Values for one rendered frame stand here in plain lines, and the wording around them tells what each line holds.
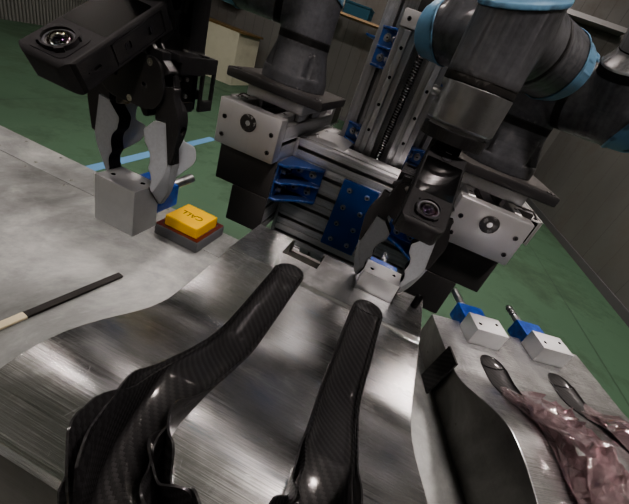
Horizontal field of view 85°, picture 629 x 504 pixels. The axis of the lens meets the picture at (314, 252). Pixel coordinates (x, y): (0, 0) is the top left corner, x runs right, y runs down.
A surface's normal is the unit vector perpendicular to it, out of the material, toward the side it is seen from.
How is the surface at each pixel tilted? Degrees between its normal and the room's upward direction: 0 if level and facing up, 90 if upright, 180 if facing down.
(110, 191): 90
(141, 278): 0
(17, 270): 0
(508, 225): 90
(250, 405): 26
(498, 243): 90
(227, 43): 90
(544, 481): 12
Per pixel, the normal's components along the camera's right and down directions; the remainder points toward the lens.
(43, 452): 0.29, -0.78
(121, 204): -0.31, 0.41
